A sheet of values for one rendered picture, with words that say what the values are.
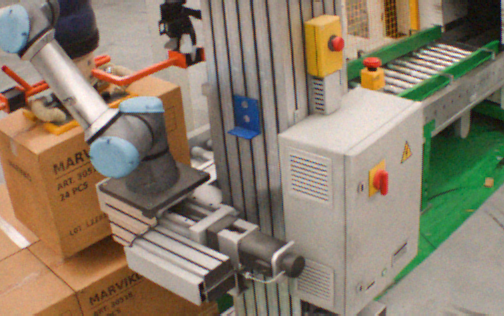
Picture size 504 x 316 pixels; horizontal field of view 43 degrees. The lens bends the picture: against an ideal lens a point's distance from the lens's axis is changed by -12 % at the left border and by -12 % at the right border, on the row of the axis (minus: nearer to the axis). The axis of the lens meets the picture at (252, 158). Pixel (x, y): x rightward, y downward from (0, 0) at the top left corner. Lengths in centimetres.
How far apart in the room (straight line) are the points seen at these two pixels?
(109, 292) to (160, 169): 76
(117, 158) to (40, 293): 89
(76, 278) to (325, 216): 109
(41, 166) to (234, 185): 63
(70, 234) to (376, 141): 112
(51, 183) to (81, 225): 21
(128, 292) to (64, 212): 44
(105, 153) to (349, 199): 57
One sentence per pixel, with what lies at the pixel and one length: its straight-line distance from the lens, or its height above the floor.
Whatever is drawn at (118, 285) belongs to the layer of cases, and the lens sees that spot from 248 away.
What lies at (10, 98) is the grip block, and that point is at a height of 122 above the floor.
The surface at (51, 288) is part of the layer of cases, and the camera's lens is 243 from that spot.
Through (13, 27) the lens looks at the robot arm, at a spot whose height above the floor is 156.
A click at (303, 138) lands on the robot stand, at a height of 123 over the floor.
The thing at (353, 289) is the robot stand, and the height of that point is 86.
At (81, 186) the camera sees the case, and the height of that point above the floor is 89.
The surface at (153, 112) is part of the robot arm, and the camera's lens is 177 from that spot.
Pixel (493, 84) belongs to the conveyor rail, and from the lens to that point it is 406.
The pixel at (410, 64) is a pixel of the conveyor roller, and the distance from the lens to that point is 401.
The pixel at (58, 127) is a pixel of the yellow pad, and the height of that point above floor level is 109.
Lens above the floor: 193
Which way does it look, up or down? 27 degrees down
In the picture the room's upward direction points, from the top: 6 degrees counter-clockwise
